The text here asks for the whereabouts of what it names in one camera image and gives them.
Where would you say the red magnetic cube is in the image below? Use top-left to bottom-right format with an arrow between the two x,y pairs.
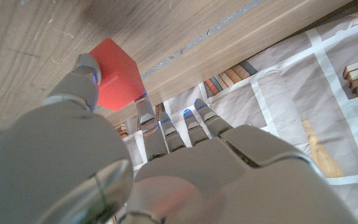
88,37 -> 147,112

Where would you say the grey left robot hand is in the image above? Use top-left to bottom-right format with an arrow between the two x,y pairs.
0,53 -> 358,224

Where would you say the printed bookshelf backdrop cloth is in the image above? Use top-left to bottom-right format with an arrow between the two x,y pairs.
113,6 -> 358,223

